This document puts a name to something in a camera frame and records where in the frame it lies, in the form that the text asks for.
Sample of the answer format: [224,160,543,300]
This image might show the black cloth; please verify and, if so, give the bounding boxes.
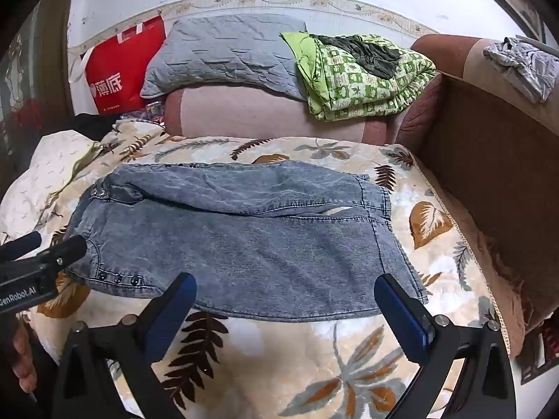
[72,113,119,141]

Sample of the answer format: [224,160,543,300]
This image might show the blue denim pants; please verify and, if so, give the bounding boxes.
[61,159,431,324]

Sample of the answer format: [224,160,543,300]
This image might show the leaf-printed cream blanket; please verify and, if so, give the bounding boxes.
[0,122,511,419]

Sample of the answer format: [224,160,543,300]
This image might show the brown and pink sofa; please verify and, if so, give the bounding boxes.
[161,32,559,361]

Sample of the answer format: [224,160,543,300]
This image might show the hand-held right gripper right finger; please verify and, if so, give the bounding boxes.
[373,273,518,419]

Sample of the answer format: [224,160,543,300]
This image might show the crumpled grey cloth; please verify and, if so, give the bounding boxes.
[482,37,559,104]

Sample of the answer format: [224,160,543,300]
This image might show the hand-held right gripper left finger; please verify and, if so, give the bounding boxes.
[51,272,198,419]

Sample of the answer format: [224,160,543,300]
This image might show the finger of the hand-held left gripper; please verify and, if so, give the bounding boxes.
[0,231,43,263]
[40,234,88,268]

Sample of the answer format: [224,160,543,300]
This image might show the grey quilted pillow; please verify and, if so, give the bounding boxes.
[140,13,311,102]

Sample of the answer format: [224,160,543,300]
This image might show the green patterned quilt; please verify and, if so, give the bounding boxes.
[279,30,437,122]

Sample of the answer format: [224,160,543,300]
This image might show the purple packet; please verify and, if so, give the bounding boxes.
[120,102,167,126]

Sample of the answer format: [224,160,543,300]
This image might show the dark olive garment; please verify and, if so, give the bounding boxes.
[312,34,402,80]

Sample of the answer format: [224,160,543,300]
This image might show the red shopping bag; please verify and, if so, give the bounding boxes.
[67,15,169,116]

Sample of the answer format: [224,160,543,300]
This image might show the white printed pillow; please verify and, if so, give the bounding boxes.
[0,131,110,238]

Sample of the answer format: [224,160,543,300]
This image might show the person's left hand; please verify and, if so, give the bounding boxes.
[12,325,39,394]

